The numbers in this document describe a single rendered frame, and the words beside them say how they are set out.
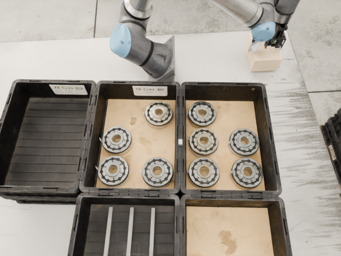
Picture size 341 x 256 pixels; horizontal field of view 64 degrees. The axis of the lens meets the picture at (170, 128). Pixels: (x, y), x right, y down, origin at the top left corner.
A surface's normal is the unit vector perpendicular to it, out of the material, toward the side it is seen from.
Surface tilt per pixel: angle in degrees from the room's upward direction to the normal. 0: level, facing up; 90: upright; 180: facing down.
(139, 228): 0
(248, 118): 0
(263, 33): 97
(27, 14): 0
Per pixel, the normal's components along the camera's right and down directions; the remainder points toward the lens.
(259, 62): 0.06, 0.90
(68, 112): 0.00, -0.44
